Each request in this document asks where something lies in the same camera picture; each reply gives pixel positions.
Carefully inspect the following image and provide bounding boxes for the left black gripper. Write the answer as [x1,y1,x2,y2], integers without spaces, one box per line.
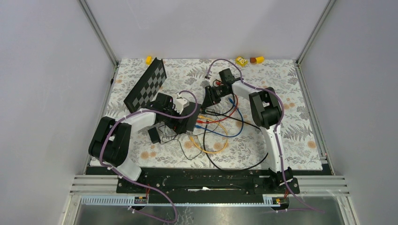
[163,102,189,134]

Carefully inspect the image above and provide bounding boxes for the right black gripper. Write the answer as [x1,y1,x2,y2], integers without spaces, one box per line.
[201,85,230,110]

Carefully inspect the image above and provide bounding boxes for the black power adapter with cord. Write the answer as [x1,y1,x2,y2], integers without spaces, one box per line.
[147,123,203,161]

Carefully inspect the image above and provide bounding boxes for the black ethernet cable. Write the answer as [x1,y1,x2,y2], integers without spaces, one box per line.
[202,108,269,172]

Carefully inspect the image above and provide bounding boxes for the black network switch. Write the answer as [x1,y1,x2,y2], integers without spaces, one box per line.
[172,102,201,134]

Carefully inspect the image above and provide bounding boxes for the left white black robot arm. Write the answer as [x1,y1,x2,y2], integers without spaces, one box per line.
[88,93,192,193]

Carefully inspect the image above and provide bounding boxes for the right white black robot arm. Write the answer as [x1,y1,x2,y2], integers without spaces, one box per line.
[202,69,292,193]

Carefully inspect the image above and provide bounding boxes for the black white checkerboard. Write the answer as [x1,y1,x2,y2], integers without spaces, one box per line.
[123,58,167,113]

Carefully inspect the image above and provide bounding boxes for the floral patterned table mat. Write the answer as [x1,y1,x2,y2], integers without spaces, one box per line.
[89,58,324,171]

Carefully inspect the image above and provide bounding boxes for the small yellow block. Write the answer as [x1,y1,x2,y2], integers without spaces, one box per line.
[145,56,153,65]

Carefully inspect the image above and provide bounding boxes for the yellow owl toy block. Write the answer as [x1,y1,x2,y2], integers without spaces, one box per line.
[235,56,248,67]

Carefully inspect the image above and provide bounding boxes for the yellow rectangular block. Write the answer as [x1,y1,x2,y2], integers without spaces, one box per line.
[255,56,265,64]

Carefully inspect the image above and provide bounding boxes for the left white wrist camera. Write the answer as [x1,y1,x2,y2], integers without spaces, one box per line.
[173,97,190,115]

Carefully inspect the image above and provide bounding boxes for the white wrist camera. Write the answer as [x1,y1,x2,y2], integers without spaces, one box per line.
[209,78,222,87]
[173,97,190,115]

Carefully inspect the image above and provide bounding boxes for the yellow ethernet cable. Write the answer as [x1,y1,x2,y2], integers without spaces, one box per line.
[189,115,229,155]

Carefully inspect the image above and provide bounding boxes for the red ethernet cable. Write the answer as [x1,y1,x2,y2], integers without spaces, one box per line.
[196,81,239,125]

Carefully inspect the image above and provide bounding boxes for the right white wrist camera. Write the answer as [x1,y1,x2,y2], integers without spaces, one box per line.
[209,78,222,87]

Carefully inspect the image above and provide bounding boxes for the blue ethernet cable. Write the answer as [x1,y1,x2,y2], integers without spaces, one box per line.
[195,97,245,138]

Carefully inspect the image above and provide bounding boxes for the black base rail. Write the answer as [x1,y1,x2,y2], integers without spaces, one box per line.
[85,166,301,206]

